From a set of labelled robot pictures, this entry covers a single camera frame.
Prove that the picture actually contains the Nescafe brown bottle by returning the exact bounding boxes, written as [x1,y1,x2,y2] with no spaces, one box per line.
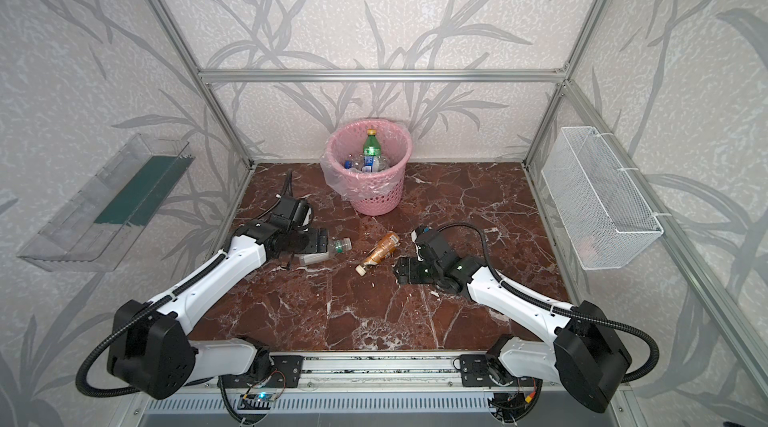
[355,232,400,276]

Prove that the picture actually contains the clear bottle bird label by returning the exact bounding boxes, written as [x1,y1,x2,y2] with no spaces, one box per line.
[298,238,352,266]

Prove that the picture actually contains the crushed clear bottle blue label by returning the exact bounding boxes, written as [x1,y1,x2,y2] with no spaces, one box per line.
[343,154,364,172]

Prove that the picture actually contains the green Sprite bottle yellow cap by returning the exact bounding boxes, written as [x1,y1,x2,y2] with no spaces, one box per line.
[362,129,382,173]

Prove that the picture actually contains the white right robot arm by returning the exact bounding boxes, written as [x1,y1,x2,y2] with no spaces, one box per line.
[394,225,660,413]

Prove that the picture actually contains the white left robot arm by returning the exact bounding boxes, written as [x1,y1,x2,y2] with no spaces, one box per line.
[75,176,328,400]

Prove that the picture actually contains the pink perforated plastic bin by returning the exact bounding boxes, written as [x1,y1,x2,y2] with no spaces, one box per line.
[320,118,413,216]

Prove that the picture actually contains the clear plastic bin liner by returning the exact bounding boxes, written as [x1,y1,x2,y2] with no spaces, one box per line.
[320,148,405,201]

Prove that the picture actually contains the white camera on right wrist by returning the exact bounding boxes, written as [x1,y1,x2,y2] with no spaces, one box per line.
[411,225,430,243]

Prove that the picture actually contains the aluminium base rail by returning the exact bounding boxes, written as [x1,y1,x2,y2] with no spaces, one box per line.
[121,350,592,426]

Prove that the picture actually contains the horizontal aluminium frame bar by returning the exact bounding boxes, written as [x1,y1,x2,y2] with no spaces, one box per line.
[198,69,565,84]

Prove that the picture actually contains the white wire mesh basket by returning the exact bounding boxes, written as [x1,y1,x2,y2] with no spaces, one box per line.
[542,126,664,271]

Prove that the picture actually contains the clear wall tray green mat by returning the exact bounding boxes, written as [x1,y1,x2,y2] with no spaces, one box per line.
[18,134,195,273]

